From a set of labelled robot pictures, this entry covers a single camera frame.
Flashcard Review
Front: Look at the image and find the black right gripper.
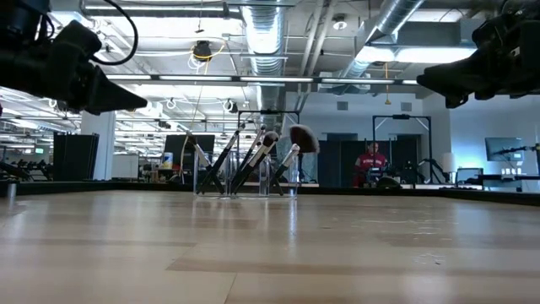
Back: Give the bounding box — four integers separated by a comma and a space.
416, 12, 522, 110

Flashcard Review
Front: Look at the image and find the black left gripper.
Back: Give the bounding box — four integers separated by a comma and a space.
50, 19, 149, 117

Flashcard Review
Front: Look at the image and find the slanted-tip black makeup brush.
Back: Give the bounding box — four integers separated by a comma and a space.
184, 128, 225, 195

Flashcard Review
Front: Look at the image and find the large fluffy powder brush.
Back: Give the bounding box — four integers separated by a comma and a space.
289, 123, 321, 187

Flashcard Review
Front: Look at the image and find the white building column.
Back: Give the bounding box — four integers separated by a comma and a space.
80, 110, 117, 182

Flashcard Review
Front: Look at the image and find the black room partition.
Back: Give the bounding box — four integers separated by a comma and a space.
52, 132, 100, 182
316, 133, 423, 187

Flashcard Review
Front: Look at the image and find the white cabinet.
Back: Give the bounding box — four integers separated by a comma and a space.
111, 154, 140, 179

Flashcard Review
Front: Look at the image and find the yellow hanging pendant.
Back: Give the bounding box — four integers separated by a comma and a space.
382, 62, 392, 106

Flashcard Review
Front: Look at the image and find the white cylindrical lamp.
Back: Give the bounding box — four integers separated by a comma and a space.
441, 151, 457, 174

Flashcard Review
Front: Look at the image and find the black monitor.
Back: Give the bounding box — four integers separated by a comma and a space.
163, 133, 216, 171

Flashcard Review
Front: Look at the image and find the black ceiling device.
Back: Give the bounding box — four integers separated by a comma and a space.
192, 40, 213, 63

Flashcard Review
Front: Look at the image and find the row of black arms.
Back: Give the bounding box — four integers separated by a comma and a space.
0, 158, 54, 182

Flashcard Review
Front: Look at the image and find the person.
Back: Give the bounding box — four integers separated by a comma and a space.
353, 142, 388, 187

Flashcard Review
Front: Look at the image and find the overhead LED light bar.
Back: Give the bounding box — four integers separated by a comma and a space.
105, 73, 419, 88

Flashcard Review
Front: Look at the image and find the clear acrylic brush organizer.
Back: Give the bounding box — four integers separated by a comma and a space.
192, 149, 299, 199

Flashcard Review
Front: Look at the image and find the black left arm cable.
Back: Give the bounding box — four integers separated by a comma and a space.
90, 0, 139, 67

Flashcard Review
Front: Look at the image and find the wall-mounted monitor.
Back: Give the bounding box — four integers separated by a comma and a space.
484, 136, 525, 163

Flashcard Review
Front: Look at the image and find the silver ventilation duct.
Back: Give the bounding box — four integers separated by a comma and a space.
242, 0, 289, 111
337, 0, 425, 81

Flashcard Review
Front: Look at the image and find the black arched handle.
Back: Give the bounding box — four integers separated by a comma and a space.
375, 175, 402, 189

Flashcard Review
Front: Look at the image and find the small steel post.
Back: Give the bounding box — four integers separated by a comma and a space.
2, 182, 20, 202

